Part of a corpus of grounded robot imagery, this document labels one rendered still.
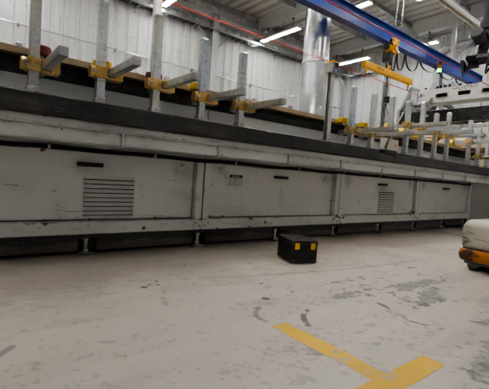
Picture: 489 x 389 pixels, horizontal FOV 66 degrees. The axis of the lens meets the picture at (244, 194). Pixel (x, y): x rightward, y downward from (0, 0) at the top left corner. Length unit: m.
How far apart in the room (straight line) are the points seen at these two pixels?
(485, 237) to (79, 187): 2.10
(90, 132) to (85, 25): 7.90
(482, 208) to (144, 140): 4.46
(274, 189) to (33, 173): 1.46
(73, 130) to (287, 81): 11.13
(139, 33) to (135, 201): 8.13
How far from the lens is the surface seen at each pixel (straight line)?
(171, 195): 2.15
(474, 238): 2.40
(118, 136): 1.78
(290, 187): 2.70
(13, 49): 1.89
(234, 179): 2.37
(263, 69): 11.96
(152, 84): 1.84
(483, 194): 5.47
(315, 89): 7.19
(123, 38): 9.83
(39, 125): 1.71
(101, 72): 1.76
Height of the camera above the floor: 0.44
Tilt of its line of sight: 3 degrees down
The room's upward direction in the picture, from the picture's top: 4 degrees clockwise
